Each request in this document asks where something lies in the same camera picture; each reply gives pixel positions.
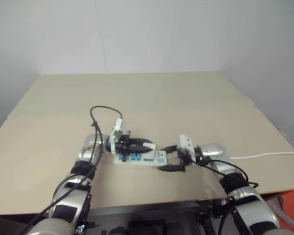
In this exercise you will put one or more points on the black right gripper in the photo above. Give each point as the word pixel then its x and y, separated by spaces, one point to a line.
pixel 186 159

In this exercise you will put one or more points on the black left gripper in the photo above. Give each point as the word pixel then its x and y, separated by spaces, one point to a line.
pixel 123 144

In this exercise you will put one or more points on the white charger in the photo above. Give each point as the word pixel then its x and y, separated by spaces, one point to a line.
pixel 150 147

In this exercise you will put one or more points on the white power strip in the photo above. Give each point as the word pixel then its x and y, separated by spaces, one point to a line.
pixel 154 163

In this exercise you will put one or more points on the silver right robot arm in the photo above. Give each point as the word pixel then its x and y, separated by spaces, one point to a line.
pixel 213 149

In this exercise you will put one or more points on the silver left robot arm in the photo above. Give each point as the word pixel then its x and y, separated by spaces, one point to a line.
pixel 85 151

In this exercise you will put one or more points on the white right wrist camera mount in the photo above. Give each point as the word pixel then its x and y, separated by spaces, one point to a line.
pixel 185 142

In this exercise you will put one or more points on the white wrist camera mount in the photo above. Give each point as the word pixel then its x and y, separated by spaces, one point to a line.
pixel 185 142
pixel 118 127

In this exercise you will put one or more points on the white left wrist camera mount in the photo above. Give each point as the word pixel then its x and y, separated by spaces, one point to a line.
pixel 118 127

